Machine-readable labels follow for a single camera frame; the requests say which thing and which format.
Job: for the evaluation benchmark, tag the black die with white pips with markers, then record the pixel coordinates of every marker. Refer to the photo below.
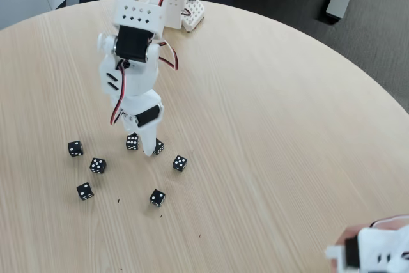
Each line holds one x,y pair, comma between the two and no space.
159,147
75,149
132,142
84,191
157,197
180,163
97,165

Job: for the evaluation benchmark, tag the person's hand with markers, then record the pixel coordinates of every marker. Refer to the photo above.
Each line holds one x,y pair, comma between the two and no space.
350,233

